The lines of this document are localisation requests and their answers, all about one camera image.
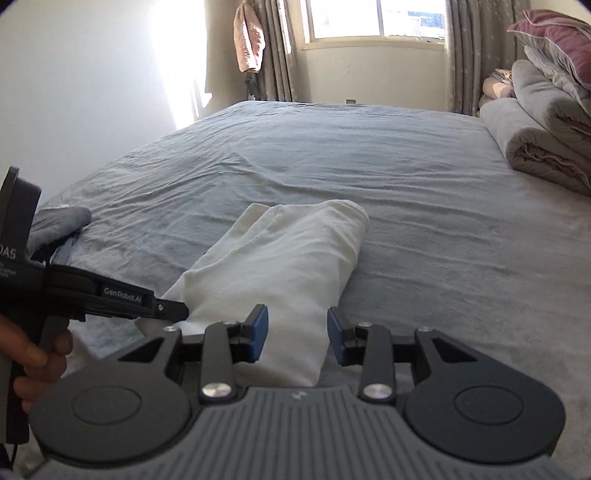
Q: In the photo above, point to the dark stand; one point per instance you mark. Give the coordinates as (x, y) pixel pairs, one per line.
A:
(251, 85)

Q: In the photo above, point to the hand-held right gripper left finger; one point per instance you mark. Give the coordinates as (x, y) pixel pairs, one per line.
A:
(258, 333)

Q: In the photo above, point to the window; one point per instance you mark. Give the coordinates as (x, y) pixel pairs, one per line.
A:
(369, 18)

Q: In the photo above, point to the person's left hand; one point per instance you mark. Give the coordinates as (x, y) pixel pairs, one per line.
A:
(44, 355)

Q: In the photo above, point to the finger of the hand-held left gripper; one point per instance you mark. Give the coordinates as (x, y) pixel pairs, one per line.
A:
(120, 295)

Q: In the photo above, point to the grey patterned curtain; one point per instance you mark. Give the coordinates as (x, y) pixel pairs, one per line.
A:
(475, 55)
(277, 50)

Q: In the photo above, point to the pink hanging towel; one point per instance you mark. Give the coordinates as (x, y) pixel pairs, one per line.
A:
(249, 39)

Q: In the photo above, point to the pink pillow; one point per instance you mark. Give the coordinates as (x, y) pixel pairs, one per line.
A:
(556, 39)

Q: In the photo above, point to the white printed t-shirt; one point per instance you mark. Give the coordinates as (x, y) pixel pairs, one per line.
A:
(286, 267)

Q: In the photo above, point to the large folded grey quilt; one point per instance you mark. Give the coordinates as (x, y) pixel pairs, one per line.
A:
(540, 147)

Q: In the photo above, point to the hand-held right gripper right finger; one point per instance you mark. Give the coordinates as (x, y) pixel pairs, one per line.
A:
(336, 334)

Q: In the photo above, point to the grey cloth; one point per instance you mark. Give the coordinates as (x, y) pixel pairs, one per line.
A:
(60, 226)

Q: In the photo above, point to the pink cushion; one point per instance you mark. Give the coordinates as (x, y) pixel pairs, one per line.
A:
(498, 85)

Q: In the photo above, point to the bed with grey sheet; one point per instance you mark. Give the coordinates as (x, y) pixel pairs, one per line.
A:
(332, 166)

